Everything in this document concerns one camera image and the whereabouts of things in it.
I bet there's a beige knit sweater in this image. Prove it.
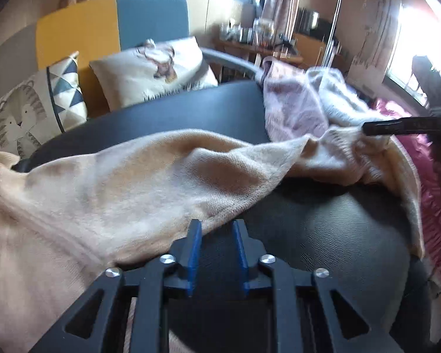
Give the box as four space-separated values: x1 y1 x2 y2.
0 128 425 352

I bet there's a white knit garment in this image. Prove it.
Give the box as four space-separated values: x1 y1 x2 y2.
305 67 385 128

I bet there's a tiger print cushion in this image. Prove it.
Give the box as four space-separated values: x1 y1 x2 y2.
0 51 87 159

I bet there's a grey yellow blue sofa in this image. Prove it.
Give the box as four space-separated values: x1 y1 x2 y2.
0 0 265 119

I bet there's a white floor lamp pole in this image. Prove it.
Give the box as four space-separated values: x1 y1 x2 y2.
322 0 343 67

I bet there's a wooden side desk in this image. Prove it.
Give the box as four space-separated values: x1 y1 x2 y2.
213 39 303 67

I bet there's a deer print cushion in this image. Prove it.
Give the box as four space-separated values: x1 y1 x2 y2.
90 37 218 111

